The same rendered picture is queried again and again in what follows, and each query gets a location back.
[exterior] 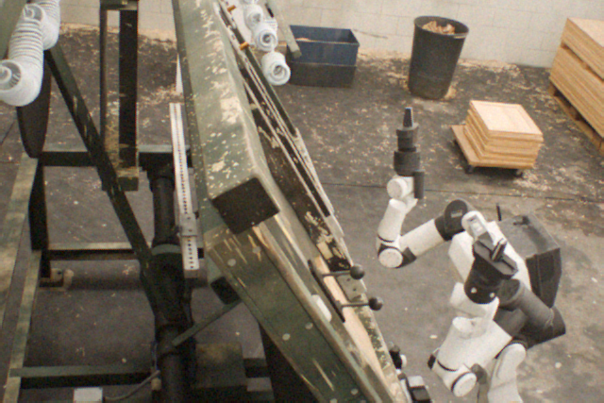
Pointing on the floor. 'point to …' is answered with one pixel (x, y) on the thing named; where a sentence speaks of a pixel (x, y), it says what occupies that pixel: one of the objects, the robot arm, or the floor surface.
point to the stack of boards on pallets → (581, 76)
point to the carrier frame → (146, 157)
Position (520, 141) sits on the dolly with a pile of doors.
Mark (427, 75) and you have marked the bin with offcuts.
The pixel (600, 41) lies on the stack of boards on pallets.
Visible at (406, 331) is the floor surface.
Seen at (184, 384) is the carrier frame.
